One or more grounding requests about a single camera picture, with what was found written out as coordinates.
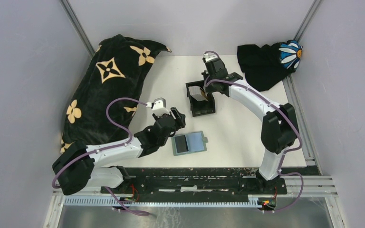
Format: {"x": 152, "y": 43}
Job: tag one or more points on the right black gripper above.
{"x": 208, "y": 89}

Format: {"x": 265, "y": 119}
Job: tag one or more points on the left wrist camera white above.
{"x": 159, "y": 104}

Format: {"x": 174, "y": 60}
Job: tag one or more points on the aluminium rail frame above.
{"x": 311, "y": 202}

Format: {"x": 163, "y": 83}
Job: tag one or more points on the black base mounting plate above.
{"x": 197, "y": 185}

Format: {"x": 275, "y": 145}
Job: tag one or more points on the black cloth with daisy print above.
{"x": 267, "y": 65}

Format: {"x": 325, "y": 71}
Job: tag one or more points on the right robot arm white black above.
{"x": 279, "y": 127}

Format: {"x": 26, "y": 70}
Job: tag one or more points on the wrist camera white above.
{"x": 159, "y": 104}
{"x": 209, "y": 57}

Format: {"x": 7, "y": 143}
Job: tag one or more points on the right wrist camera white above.
{"x": 209, "y": 57}

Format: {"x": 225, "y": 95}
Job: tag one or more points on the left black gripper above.
{"x": 180, "y": 119}

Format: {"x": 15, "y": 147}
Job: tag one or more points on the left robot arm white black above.
{"x": 83, "y": 166}

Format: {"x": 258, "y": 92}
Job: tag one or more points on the green leather card holder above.
{"x": 189, "y": 143}

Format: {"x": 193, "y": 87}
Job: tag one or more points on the black blanket with tan flowers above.
{"x": 102, "y": 107}

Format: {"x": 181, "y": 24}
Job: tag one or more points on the black plastic bin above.
{"x": 200, "y": 108}

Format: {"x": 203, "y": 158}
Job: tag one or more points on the stack of cards in bin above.
{"x": 197, "y": 93}

